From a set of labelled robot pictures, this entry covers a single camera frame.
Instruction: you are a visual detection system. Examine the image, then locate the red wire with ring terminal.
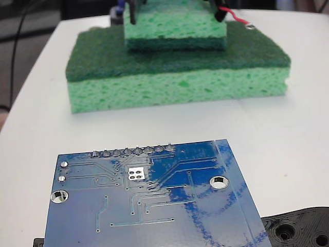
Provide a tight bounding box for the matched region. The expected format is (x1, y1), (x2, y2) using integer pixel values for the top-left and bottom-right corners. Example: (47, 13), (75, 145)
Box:
(218, 7), (255, 30)

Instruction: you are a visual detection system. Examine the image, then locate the grey cylinder with blue cap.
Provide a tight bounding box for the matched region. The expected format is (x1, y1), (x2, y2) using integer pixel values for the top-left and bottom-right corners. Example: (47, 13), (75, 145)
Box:
(109, 0), (127, 27)

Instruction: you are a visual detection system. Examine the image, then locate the small green scrub sponge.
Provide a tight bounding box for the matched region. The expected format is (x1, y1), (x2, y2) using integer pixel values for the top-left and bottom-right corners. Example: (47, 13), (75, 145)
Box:
(122, 0), (228, 52)

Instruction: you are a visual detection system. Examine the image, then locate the large green scrub sponge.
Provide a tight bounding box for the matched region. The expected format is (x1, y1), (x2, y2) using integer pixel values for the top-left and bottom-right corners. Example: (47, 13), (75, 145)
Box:
(65, 20), (293, 114)

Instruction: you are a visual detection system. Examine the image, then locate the blue printed circuit board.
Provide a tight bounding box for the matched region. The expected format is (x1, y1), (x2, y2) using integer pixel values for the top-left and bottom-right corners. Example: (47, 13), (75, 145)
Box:
(45, 138), (273, 247)

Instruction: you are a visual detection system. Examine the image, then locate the thin black cable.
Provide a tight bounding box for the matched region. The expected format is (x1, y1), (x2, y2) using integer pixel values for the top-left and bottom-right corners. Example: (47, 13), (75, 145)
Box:
(9, 0), (42, 107)

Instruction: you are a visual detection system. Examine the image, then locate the black plastic board bracket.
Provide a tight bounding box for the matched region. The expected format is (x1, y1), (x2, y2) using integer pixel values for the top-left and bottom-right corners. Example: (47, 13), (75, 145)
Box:
(32, 205), (329, 247)

